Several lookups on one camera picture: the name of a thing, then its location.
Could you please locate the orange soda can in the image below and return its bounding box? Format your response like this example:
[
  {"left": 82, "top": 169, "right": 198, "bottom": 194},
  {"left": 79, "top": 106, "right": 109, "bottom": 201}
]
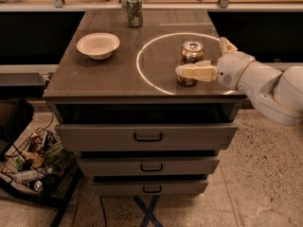
[{"left": 177, "top": 41, "right": 205, "bottom": 86}]

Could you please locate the black floor cable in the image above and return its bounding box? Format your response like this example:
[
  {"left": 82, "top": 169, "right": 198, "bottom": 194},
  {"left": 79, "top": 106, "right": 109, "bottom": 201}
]
[{"left": 99, "top": 195, "right": 109, "bottom": 227}]

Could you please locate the black wire snack basket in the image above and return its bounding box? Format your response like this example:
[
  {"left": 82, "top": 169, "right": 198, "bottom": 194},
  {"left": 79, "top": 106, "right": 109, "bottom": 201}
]
[{"left": 0, "top": 128, "right": 77, "bottom": 194}]

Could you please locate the bottom grey drawer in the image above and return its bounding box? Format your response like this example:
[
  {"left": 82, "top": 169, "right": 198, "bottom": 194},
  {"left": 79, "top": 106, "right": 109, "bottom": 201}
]
[{"left": 92, "top": 180, "right": 208, "bottom": 196}]

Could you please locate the green soda can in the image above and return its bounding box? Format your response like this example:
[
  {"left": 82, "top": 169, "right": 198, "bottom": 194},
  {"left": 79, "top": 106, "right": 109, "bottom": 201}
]
[{"left": 127, "top": 0, "right": 143, "bottom": 27}]

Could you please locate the grey drawer cabinet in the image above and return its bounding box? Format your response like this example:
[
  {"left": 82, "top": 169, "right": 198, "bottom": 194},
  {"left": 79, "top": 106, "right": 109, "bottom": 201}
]
[{"left": 45, "top": 9, "right": 245, "bottom": 183}]

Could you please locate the top grey drawer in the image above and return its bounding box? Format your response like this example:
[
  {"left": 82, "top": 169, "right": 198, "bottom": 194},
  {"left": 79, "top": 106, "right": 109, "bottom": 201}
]
[{"left": 55, "top": 123, "right": 238, "bottom": 151}]

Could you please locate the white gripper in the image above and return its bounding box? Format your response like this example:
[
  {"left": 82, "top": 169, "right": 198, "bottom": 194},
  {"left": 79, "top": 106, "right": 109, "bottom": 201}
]
[{"left": 175, "top": 37, "right": 256, "bottom": 90}]

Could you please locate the grey drawer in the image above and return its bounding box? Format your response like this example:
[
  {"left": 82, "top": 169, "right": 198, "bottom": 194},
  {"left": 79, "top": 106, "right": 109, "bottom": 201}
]
[
  {"left": 55, "top": 123, "right": 238, "bottom": 151},
  {"left": 92, "top": 180, "right": 208, "bottom": 196},
  {"left": 78, "top": 156, "right": 220, "bottom": 176}
]

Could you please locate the middle grey drawer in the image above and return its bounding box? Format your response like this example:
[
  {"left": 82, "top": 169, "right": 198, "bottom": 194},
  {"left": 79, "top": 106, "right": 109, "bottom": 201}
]
[{"left": 78, "top": 156, "right": 220, "bottom": 176}]

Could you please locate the white paper bowl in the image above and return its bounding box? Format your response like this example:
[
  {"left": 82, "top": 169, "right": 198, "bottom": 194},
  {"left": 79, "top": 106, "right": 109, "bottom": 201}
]
[{"left": 77, "top": 33, "right": 120, "bottom": 61}]

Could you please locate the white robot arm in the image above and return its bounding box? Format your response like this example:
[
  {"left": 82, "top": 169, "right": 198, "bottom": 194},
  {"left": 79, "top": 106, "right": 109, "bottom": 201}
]
[{"left": 175, "top": 37, "right": 303, "bottom": 126}]

